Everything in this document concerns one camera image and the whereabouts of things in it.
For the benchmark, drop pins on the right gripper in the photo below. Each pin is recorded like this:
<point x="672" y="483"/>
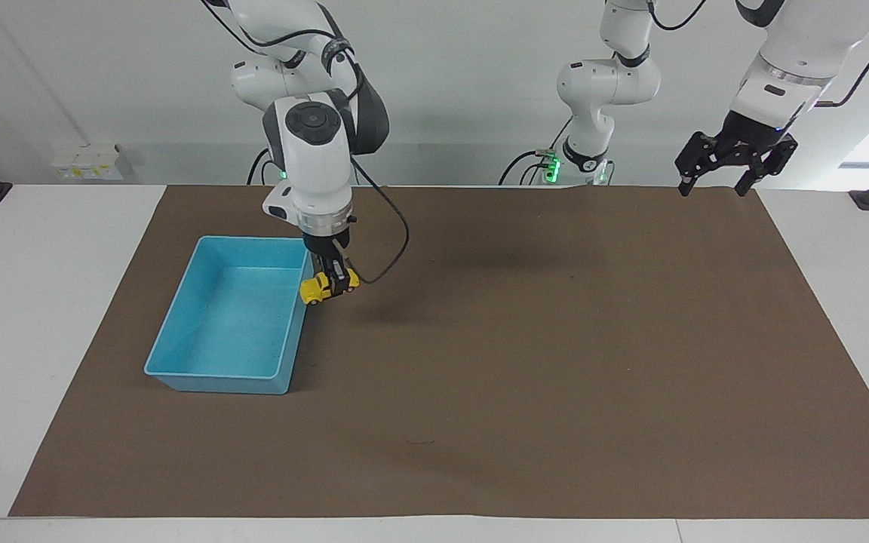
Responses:
<point x="324" y="246"/>

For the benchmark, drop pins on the light blue plastic tub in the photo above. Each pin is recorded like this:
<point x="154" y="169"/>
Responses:
<point x="231" y="317"/>

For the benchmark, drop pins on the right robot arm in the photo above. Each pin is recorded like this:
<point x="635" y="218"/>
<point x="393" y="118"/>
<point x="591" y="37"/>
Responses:
<point x="314" y="170"/>

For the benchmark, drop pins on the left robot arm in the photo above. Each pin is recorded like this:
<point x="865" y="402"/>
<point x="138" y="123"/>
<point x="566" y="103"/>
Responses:
<point x="600" y="90"/>

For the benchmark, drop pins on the white wall socket box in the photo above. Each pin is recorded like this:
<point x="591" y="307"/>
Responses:
<point x="91" y="162"/>

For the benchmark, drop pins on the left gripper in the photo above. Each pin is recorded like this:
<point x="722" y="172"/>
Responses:
<point x="751" y="137"/>

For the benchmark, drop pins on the yellow toy beetle car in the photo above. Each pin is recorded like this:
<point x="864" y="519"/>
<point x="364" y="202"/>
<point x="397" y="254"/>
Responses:
<point x="314" y="287"/>

